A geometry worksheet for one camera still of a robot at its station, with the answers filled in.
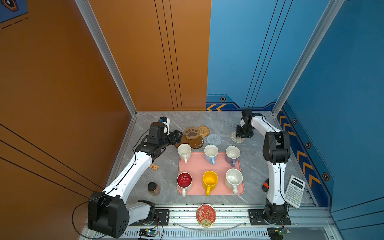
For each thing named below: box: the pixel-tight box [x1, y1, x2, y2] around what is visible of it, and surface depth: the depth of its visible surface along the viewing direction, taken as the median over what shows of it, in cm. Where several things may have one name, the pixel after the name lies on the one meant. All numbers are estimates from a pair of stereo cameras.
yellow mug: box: [202, 170, 219, 197], surface depth 80 cm
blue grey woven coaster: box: [206, 133, 222, 146], surface depth 105 cm
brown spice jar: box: [147, 181, 161, 197], surface depth 76 cm
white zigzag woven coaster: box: [230, 131, 246, 143], surface depth 105 cm
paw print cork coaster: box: [184, 126, 200, 140], surface depth 108 cm
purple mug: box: [225, 145, 241, 168], surface depth 91 cm
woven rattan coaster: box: [198, 125, 211, 138], surface depth 111 cm
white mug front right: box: [225, 168, 244, 195], surface depth 81 cm
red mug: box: [176, 171, 193, 197], surface depth 81 cm
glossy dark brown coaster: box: [188, 136, 204, 149], surface depth 104 cm
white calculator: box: [284, 174, 306, 209], surface depth 82 cm
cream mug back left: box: [177, 143, 192, 164], surface depth 91 cm
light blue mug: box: [204, 144, 219, 165], surface depth 90 cm
